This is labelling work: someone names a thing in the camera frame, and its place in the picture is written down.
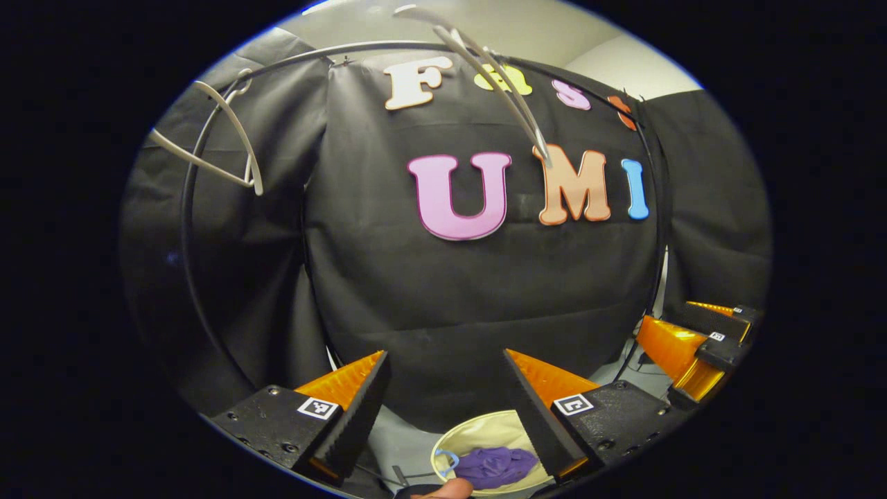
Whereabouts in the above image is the white plastic hanger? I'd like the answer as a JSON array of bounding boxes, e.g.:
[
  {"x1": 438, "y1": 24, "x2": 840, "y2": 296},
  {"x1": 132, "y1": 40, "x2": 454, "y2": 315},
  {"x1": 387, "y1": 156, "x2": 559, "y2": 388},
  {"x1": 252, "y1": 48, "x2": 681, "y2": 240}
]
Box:
[
  {"x1": 394, "y1": 3, "x2": 555, "y2": 170},
  {"x1": 149, "y1": 68, "x2": 265, "y2": 197}
]

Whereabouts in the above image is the cream laundry hamper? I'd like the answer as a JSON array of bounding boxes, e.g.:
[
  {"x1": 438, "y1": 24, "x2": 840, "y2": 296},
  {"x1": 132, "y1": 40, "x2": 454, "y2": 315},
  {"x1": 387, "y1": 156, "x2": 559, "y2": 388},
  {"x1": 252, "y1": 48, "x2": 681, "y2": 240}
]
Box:
[{"x1": 430, "y1": 409, "x2": 555, "y2": 496}]

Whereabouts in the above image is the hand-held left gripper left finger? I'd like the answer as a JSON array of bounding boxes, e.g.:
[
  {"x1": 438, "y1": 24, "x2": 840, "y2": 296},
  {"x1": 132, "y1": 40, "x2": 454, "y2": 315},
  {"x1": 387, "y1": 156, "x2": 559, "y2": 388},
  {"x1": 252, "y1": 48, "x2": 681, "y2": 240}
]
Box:
[{"x1": 208, "y1": 350, "x2": 392, "y2": 486}]

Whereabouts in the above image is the black clothes rack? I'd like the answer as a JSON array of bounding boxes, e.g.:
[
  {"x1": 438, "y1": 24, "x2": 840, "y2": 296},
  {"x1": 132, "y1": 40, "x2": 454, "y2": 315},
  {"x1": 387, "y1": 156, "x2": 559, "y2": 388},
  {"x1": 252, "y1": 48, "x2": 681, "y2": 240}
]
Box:
[{"x1": 179, "y1": 40, "x2": 669, "y2": 396}]

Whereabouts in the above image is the purple button shirt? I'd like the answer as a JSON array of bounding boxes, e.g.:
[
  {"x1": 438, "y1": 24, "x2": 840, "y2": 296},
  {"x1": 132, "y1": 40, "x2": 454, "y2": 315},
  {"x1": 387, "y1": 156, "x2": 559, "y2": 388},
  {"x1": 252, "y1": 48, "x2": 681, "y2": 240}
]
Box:
[{"x1": 454, "y1": 447, "x2": 540, "y2": 489}]

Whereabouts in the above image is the black cable bundle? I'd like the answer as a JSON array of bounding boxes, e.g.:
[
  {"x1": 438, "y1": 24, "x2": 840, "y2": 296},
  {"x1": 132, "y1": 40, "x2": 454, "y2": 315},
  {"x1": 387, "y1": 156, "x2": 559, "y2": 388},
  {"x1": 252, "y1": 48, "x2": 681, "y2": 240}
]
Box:
[{"x1": 613, "y1": 326, "x2": 666, "y2": 382}]

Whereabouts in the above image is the black backdrop cloth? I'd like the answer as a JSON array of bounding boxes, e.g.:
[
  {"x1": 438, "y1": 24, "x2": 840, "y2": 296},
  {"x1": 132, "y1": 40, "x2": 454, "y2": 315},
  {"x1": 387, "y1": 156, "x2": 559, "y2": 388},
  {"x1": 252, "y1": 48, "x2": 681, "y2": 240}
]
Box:
[{"x1": 119, "y1": 28, "x2": 773, "y2": 434}]

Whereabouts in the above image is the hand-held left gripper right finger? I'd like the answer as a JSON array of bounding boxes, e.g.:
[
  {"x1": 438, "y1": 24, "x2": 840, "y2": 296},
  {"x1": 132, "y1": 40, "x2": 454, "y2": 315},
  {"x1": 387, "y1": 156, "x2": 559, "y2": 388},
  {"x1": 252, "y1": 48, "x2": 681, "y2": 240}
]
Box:
[{"x1": 504, "y1": 348, "x2": 687, "y2": 482}]

